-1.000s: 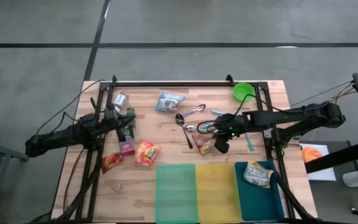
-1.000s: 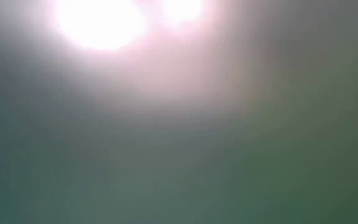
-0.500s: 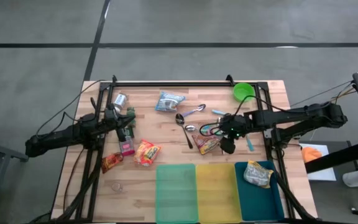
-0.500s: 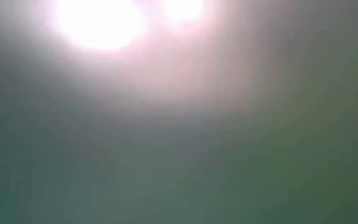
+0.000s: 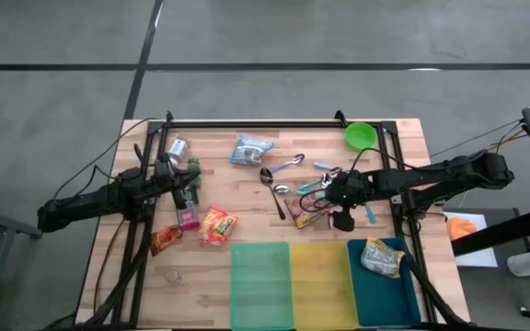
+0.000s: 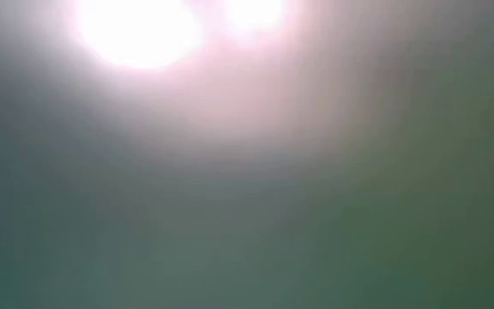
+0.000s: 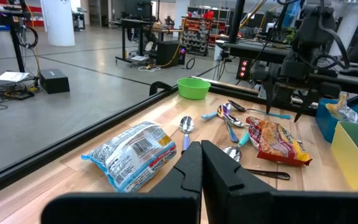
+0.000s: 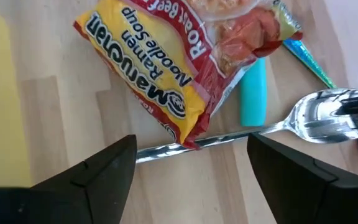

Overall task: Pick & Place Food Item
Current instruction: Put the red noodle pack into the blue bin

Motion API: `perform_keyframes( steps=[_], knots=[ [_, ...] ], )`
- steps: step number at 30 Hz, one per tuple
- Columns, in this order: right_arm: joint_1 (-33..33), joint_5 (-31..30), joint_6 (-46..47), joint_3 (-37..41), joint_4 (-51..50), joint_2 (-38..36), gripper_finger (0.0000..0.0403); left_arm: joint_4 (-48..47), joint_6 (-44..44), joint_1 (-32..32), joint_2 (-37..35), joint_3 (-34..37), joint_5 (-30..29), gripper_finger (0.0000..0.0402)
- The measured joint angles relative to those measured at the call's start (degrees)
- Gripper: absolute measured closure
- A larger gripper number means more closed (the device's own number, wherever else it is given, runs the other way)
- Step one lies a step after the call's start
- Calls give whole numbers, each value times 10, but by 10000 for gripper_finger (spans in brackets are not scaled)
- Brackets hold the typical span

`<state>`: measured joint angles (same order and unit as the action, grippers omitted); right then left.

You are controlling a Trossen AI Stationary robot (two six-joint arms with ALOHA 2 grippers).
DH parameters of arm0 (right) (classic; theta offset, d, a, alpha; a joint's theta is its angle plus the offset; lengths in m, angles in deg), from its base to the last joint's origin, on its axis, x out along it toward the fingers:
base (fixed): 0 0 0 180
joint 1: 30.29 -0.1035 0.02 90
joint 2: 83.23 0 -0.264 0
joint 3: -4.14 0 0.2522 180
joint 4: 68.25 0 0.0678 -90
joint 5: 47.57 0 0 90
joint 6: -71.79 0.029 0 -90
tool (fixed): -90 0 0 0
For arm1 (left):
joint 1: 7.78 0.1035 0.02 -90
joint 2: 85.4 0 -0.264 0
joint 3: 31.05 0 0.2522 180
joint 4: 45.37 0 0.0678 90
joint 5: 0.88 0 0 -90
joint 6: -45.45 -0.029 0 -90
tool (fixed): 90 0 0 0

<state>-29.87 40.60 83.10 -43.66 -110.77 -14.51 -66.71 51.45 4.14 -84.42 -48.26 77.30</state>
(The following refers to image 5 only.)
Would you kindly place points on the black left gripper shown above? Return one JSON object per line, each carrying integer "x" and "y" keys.
{"x": 157, "y": 180}

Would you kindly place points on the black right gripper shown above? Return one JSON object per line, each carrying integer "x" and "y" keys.
{"x": 350, "y": 188}

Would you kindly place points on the green lidded spice jar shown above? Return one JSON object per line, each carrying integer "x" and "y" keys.
{"x": 195, "y": 164}

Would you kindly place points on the red lidded spice container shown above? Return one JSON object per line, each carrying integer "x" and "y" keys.
{"x": 188, "y": 219}

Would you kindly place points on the dark red snack packet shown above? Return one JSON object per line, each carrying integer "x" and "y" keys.
{"x": 306, "y": 217}

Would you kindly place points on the white lidded spice jar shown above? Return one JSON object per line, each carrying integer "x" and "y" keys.
{"x": 178, "y": 148}

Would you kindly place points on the orange noodle packet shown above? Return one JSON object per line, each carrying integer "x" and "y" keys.
{"x": 218, "y": 225}

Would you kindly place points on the yellow and white snack packet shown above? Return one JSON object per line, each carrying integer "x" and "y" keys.
{"x": 381, "y": 258}

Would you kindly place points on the brown orange candy packet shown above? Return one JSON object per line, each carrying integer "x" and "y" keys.
{"x": 165, "y": 239}

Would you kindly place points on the blue and white snack packet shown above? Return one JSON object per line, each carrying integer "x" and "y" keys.
{"x": 250, "y": 151}

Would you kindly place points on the glossy black spoon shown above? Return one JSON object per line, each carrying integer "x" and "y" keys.
{"x": 266, "y": 175}

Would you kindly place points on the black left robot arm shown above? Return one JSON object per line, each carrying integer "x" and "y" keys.
{"x": 85, "y": 202}

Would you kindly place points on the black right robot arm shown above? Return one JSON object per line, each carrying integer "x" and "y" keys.
{"x": 430, "y": 179}

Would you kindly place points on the plain silver fork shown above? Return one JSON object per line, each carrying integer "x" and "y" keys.
{"x": 325, "y": 179}

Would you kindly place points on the translucent yellow plastic tray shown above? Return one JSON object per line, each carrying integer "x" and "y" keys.
{"x": 322, "y": 285}

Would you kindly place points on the green plastic bowl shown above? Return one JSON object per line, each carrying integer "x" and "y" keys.
{"x": 360, "y": 136}

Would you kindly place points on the teal plastic tray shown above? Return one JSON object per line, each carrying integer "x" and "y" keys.
{"x": 380, "y": 299}

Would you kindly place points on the translucent green plastic tray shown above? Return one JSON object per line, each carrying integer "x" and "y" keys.
{"x": 260, "y": 285}

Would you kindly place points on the orange cloth lump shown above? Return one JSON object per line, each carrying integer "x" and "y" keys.
{"x": 460, "y": 228}

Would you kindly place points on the white paper sheet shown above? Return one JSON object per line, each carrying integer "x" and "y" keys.
{"x": 476, "y": 257}

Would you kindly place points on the black equipment stand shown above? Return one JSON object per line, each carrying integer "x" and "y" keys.
{"x": 499, "y": 232}

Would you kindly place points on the black aluminium table frame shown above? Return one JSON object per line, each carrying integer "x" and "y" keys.
{"x": 269, "y": 124}

